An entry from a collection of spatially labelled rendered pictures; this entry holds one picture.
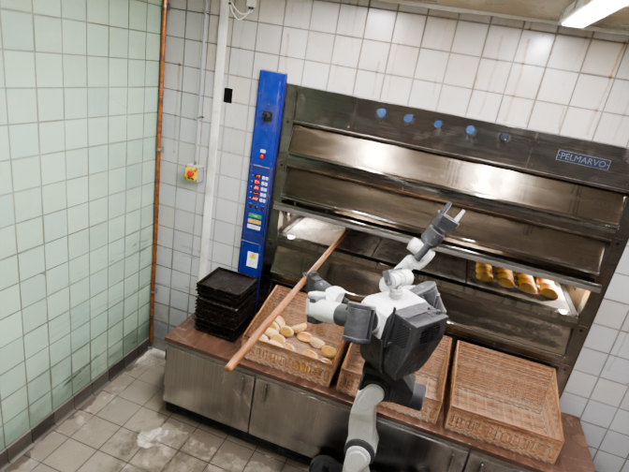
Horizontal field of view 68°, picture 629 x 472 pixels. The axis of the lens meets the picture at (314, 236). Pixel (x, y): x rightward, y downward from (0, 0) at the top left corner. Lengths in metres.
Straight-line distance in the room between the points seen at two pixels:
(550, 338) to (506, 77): 1.45
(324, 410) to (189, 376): 0.86
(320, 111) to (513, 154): 1.07
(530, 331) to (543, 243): 0.53
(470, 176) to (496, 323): 0.88
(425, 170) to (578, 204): 0.79
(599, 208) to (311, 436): 1.98
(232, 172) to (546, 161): 1.79
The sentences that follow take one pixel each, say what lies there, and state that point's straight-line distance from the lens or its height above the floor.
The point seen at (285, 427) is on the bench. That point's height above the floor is 0.25.
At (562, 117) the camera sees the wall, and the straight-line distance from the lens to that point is 2.67.
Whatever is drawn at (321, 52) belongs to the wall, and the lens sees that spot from 2.76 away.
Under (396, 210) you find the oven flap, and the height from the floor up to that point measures 1.53.
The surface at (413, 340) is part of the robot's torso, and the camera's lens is 1.84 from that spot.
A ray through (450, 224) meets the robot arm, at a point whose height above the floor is 1.67.
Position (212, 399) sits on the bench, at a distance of 3.08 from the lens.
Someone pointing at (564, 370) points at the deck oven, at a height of 0.85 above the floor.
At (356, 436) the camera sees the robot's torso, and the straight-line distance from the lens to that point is 2.34.
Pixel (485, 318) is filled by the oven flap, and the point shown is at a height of 1.02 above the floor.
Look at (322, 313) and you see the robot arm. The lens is 1.92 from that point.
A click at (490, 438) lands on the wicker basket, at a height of 0.61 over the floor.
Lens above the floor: 2.27
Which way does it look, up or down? 21 degrees down
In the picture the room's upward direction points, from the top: 10 degrees clockwise
